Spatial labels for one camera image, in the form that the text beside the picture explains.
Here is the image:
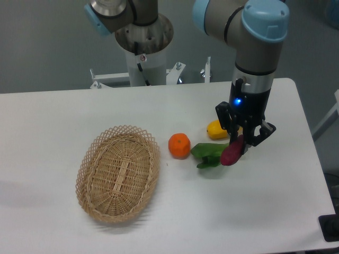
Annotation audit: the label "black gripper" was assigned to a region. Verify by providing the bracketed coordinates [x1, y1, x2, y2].
[216, 78, 276, 155]

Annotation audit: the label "purple sweet potato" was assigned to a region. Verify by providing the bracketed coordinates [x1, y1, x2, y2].
[220, 134, 244, 166]

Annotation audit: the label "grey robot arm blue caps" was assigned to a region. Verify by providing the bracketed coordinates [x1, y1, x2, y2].
[84, 1, 289, 153]

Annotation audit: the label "oval woven wicker basket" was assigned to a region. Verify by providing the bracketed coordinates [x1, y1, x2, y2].
[76, 125, 160, 223]

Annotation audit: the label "yellow lemon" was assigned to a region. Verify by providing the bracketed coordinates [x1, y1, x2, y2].
[206, 120, 230, 140]

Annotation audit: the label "green bell pepper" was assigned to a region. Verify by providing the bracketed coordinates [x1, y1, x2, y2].
[190, 143, 229, 169]

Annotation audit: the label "orange tangerine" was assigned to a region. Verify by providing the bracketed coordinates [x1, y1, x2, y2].
[168, 133, 191, 159]

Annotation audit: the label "white furniture leg right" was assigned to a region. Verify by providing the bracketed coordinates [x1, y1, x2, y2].
[311, 90, 338, 142]

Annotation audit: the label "black device at table edge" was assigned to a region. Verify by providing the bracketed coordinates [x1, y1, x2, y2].
[318, 214, 338, 242]

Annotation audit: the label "white metal base frame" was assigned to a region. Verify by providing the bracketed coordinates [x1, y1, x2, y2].
[89, 56, 212, 89]

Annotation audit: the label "black cable on pedestal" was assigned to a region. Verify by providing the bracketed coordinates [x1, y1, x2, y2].
[133, 41, 151, 87]

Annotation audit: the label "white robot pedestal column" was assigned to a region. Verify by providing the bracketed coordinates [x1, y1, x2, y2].
[114, 14, 174, 87]

